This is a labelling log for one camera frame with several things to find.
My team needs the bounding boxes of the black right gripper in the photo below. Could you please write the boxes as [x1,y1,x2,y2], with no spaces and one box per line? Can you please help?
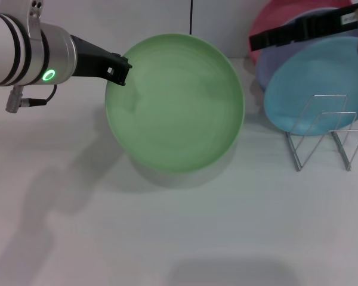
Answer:
[249,1,358,51]

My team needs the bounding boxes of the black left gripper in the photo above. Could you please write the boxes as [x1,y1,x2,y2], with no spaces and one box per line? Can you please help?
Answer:
[70,35,134,87]

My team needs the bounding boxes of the green plate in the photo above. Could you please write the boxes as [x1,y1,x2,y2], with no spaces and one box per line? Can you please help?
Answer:
[104,33,246,173]

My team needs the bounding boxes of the red plate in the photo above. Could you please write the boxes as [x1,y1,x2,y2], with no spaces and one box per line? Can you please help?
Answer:
[249,0,353,65]

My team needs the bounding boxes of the purple plate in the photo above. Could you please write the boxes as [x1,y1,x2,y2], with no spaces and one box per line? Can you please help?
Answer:
[255,7,358,90]

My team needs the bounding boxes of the light blue plate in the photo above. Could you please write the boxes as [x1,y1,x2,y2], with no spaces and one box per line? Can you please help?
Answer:
[263,37,358,138]

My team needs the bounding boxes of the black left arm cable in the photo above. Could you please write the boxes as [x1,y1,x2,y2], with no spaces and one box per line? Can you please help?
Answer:
[5,85,58,113]

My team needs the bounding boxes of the metal wire plate rack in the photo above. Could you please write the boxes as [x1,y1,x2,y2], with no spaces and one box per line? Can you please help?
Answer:
[285,94,358,172]

